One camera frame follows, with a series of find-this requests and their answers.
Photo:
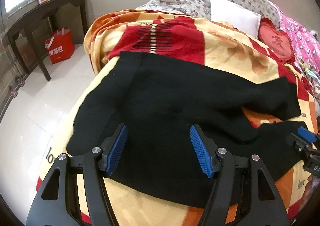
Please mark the dark wooden desk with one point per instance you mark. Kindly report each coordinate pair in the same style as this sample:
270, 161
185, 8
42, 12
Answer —
30, 21

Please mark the red shopping bag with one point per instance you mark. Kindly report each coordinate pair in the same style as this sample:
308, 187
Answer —
60, 45

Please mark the pink patterned quilt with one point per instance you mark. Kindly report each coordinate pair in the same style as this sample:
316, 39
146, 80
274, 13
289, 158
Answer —
303, 42

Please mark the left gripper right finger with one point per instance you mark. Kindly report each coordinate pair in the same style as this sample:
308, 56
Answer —
205, 149

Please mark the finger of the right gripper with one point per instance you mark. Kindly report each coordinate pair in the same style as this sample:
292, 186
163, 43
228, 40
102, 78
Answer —
297, 143
307, 135

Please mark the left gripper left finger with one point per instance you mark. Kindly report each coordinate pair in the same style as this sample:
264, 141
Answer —
112, 150

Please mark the black pants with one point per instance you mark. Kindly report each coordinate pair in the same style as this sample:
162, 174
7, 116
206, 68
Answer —
160, 98

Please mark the red heart cushion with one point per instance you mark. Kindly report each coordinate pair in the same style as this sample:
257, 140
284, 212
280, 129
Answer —
277, 41

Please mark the red orange yellow blanket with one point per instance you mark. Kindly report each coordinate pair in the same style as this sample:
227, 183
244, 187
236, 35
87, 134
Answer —
74, 191

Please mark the white pillow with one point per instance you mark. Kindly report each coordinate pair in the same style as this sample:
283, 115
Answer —
234, 14

